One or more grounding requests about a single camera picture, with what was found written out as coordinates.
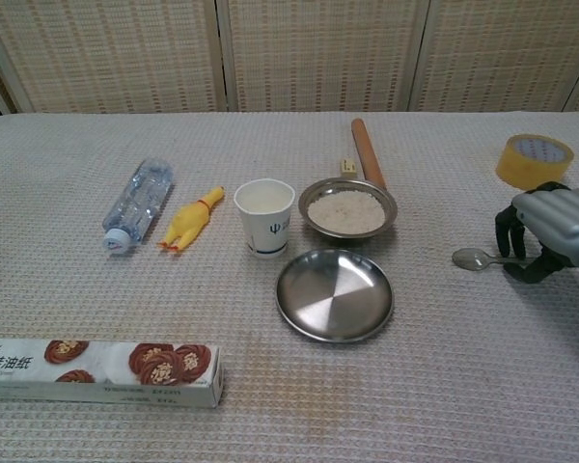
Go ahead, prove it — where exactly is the metal spoon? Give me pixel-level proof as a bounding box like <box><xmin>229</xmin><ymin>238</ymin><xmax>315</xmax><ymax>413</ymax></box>
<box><xmin>452</xmin><ymin>247</ymin><xmax>537</xmax><ymax>271</ymax></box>

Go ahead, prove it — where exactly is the empty steel plate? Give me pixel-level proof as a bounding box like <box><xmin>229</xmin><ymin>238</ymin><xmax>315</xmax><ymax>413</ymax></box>
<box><xmin>275</xmin><ymin>248</ymin><xmax>396</xmax><ymax>343</ymax></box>

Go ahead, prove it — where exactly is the black and silver right hand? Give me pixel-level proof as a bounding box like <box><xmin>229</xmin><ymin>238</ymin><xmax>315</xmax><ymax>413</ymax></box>
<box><xmin>493</xmin><ymin>180</ymin><xmax>579</xmax><ymax>285</ymax></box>

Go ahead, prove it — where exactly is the wooden rolling pin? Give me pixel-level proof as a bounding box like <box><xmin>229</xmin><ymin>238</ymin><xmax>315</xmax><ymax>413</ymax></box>
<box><xmin>350</xmin><ymin>118</ymin><xmax>388</xmax><ymax>190</ymax></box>

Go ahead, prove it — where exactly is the white paper cup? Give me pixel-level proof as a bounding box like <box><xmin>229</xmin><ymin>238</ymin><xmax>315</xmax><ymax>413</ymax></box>
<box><xmin>234</xmin><ymin>178</ymin><xmax>295</xmax><ymax>260</ymax></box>

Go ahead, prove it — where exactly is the baking paper box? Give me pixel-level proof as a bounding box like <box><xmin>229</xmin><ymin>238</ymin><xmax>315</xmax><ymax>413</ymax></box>
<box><xmin>0</xmin><ymin>339</ymin><xmax>224</xmax><ymax>409</ymax></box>

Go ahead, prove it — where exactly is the clear packing tape roll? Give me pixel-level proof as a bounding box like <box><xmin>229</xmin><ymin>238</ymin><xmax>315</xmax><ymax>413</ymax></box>
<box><xmin>494</xmin><ymin>134</ymin><xmax>575</xmax><ymax>190</ymax></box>

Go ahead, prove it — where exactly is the steel bowl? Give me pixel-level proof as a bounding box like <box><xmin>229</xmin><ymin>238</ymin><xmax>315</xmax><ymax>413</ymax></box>
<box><xmin>297</xmin><ymin>177</ymin><xmax>399</xmax><ymax>240</ymax></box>

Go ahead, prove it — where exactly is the yellow rubber chicken toy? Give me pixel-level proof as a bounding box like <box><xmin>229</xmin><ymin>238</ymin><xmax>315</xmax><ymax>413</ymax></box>
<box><xmin>156</xmin><ymin>185</ymin><xmax>226</xmax><ymax>253</ymax></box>

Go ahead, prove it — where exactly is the beige woven tablecloth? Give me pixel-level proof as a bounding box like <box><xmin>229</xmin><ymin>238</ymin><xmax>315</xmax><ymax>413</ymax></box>
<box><xmin>0</xmin><ymin>111</ymin><xmax>579</xmax><ymax>463</ymax></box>

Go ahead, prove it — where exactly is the white rice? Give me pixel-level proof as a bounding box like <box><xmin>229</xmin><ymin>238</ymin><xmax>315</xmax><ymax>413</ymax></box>
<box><xmin>306</xmin><ymin>188</ymin><xmax>387</xmax><ymax>232</ymax></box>

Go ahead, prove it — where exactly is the clear plastic water bottle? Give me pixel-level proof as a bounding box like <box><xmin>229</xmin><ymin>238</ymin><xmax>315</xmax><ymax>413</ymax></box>
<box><xmin>101</xmin><ymin>157</ymin><xmax>176</xmax><ymax>254</ymax></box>

